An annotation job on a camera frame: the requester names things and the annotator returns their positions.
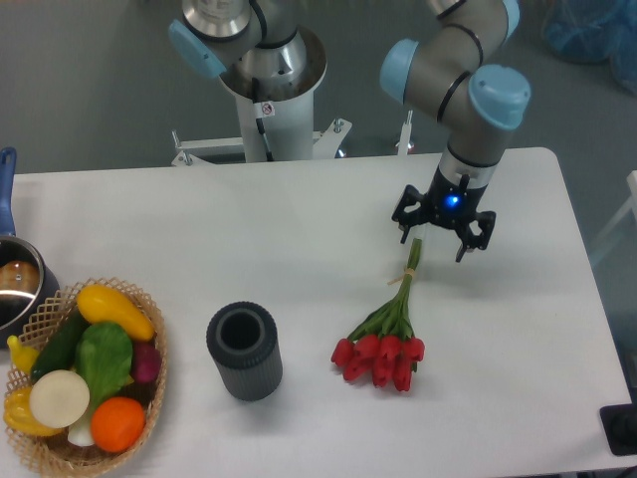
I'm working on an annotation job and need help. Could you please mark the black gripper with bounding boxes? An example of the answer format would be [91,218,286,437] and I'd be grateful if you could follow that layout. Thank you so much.
[391,168,497,263]

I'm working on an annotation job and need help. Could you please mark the red tulip bouquet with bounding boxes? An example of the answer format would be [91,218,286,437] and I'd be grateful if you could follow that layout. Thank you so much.
[330,226,426,392]

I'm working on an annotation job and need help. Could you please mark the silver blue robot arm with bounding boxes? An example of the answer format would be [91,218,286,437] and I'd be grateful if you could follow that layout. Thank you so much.
[168,1,531,252]

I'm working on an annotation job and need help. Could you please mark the blue plastic bag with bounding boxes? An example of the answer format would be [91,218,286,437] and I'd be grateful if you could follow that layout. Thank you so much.
[541,1,636,95]

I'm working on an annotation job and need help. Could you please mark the dark grey ribbed vase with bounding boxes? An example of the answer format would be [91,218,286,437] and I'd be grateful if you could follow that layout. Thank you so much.
[206,302,283,401]

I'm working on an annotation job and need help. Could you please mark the black device at table edge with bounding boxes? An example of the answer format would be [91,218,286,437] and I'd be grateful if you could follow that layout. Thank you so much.
[599,403,637,456]

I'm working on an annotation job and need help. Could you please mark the purple red onion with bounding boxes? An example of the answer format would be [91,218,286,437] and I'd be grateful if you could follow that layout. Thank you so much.
[130,343,162,383]

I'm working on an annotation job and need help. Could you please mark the yellow squash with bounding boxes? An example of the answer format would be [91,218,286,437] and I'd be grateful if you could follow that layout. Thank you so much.
[76,284,155,342]

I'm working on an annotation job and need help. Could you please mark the green lettuce leaf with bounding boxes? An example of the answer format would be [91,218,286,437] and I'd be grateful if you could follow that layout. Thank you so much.
[68,322,132,447]

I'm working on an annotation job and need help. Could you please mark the orange fruit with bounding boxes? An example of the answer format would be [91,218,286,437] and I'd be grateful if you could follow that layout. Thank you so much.
[91,396,145,453]

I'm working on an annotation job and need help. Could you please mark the green cucumber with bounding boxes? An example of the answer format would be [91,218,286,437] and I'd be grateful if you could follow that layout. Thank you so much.
[30,309,90,382]

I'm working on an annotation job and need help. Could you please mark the white round onion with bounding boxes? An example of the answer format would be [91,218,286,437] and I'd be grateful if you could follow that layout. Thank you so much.
[29,369,90,428]

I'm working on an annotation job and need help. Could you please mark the yellow bell pepper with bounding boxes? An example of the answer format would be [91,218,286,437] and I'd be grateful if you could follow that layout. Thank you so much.
[3,386,64,437]

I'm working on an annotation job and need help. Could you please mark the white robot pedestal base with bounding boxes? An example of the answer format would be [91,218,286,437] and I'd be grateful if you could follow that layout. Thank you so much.
[170,82,415,167]

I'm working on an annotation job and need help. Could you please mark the black cable on pedestal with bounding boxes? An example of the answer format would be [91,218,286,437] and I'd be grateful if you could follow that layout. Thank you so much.
[250,77,275,162]

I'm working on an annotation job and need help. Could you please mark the blue handled saucepan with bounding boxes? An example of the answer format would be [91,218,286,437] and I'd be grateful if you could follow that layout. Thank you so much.
[1,147,59,350]

